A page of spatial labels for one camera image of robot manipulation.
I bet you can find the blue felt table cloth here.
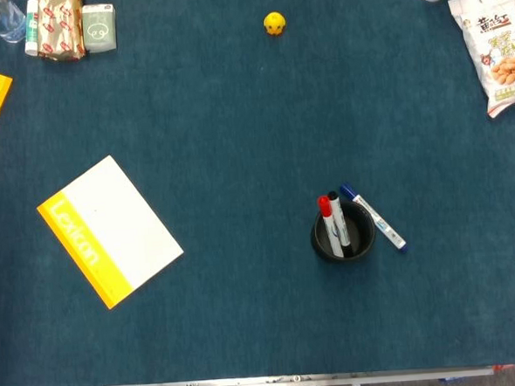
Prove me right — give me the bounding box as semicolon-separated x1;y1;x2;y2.
0;0;515;386

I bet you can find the blue cap marker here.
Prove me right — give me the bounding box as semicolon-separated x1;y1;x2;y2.
339;179;410;258

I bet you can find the white peanut snack bag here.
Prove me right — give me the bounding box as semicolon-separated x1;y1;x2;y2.
448;0;515;121

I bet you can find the red patterned wrapped package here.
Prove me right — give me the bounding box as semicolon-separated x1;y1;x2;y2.
34;0;88;64

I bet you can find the white green glue stick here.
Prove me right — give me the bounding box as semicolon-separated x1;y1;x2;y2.
21;0;43;58

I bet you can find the metal table edge rail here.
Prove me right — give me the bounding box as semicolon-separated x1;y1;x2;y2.
101;362;495;386

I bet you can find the pale green tissue pack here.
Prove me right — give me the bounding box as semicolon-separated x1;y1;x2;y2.
80;3;119;55

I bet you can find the black cap marker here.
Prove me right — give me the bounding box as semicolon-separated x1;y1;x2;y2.
326;190;355;259

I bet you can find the black mesh pen holder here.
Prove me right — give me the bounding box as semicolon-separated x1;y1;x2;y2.
308;199;379;265

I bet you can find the yellow duck toy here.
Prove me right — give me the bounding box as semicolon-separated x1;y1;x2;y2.
262;10;287;38

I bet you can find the red cap marker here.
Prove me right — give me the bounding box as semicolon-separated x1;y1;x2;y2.
316;194;346;259

